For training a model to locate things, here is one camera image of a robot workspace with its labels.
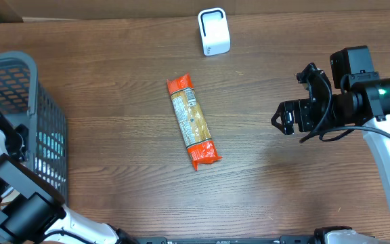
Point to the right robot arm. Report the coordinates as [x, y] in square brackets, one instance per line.
[357, 98]

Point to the grey plastic shopping basket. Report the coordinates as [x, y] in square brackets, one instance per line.
[24, 101]

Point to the white barcode scanner stand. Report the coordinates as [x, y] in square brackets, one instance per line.
[214, 31]

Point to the orange spaghetti pasta package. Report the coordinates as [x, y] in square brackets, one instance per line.
[193, 126]

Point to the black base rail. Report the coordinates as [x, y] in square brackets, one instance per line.
[284, 239]

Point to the teal snack wrapper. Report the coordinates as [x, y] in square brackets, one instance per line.
[51, 146]

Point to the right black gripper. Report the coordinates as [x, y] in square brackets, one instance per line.
[287, 111]

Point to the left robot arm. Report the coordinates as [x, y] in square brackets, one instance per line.
[31, 209]

